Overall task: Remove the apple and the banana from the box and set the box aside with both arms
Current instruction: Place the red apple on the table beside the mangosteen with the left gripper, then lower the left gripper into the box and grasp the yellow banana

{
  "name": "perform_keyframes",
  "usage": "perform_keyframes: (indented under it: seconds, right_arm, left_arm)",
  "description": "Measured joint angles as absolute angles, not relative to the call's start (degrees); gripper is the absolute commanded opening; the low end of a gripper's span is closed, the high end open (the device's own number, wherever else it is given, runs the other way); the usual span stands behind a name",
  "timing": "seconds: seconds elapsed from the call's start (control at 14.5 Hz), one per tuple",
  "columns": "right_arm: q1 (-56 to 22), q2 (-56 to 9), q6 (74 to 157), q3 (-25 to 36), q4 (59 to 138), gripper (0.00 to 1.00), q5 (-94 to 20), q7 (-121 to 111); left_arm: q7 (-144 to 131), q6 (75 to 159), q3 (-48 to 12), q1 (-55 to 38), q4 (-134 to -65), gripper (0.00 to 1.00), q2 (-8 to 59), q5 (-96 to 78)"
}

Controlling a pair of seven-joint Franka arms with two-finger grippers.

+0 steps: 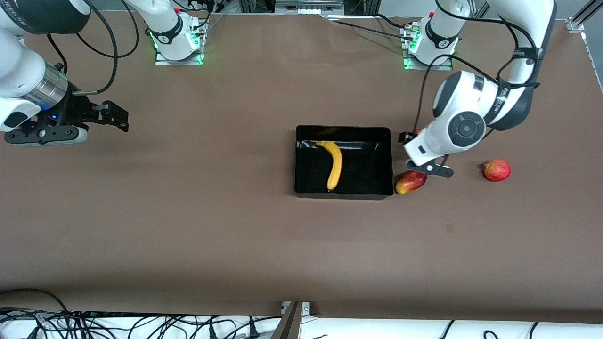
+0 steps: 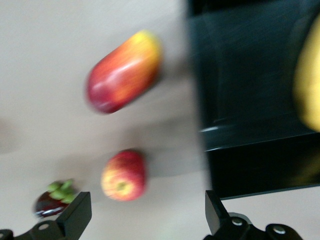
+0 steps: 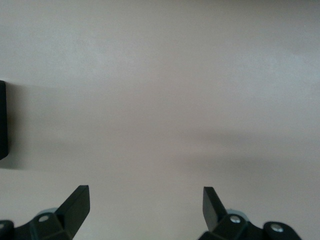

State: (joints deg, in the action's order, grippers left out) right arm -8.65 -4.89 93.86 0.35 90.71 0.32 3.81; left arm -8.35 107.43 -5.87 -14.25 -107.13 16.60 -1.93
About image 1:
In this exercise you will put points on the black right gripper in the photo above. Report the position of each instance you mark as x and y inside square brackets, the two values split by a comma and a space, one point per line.
[79, 109]

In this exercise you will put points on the black rectangular plastic box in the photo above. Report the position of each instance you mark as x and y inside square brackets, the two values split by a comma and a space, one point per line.
[367, 181]

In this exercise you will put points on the yellow banana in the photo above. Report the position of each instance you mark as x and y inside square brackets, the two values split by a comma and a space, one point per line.
[335, 165]

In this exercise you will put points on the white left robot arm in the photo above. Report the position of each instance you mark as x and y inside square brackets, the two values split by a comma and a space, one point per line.
[471, 108]

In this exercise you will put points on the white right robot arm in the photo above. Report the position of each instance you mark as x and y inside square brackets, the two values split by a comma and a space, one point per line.
[19, 61]

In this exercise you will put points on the red yellow mango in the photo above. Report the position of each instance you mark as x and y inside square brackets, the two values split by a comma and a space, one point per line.
[407, 184]

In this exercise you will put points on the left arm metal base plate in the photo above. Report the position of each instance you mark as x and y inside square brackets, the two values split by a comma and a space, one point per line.
[410, 66]

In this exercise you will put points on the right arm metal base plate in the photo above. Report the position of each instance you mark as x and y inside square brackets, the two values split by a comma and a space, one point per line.
[162, 60]

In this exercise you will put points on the small metal edge bracket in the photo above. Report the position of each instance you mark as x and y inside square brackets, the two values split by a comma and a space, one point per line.
[306, 308]

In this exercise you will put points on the aluminium corner bracket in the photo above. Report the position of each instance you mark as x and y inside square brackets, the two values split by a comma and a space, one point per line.
[574, 24]

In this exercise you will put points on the dark grey camera post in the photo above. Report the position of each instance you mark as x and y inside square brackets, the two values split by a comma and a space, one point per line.
[289, 325]

